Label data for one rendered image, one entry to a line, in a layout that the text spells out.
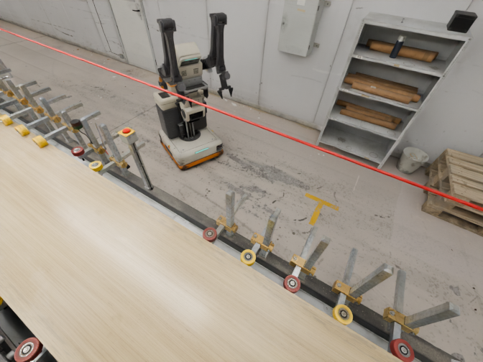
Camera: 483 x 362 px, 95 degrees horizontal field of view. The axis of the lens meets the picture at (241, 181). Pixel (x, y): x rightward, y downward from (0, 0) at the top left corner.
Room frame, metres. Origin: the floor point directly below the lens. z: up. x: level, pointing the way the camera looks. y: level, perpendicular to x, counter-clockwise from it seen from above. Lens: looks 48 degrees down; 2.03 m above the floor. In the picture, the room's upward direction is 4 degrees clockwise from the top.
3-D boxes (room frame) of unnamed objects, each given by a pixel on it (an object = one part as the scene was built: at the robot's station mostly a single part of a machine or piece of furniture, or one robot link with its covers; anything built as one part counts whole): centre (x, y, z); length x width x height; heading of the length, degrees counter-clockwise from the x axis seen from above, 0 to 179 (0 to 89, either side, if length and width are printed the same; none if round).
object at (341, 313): (0.25, -0.50, 0.85); 0.08 x 0.08 x 0.11
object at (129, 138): (1.07, 0.70, 1.18); 0.07 x 0.07 x 0.08; 61
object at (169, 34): (1.83, 0.59, 1.40); 0.11 x 0.06 x 0.43; 127
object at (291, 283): (0.37, -0.28, 0.85); 0.08 x 0.08 x 0.11
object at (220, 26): (2.10, 0.25, 1.40); 0.11 x 0.06 x 0.43; 127
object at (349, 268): (0.42, -0.59, 0.81); 0.43 x 0.03 x 0.04; 151
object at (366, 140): (2.59, -1.54, 0.78); 0.90 x 0.45 x 1.55; 61
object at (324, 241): (0.48, -0.39, 0.92); 0.04 x 0.04 x 0.48; 61
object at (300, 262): (0.49, -0.37, 0.83); 0.14 x 0.06 x 0.05; 61
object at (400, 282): (0.30, -0.81, 0.82); 0.43 x 0.03 x 0.04; 151
